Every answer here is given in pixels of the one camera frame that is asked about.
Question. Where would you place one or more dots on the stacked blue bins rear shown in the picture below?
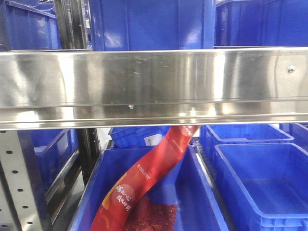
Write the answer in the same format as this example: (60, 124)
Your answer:
(124, 137)

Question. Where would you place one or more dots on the blue bin holding package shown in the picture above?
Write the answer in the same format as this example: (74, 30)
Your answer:
(184, 186)

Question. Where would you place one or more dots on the red snack package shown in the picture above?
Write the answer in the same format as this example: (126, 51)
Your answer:
(141, 177)

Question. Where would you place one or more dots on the left neighbouring blue bin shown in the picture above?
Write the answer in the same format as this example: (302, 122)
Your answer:
(53, 147)

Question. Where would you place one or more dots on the black shelf upright post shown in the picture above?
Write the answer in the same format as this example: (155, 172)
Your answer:
(89, 150)

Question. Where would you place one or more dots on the right shelf steel rail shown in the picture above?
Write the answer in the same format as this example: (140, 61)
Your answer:
(92, 89)

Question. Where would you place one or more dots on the perforated steel upright post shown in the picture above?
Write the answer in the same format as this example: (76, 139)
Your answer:
(24, 187)

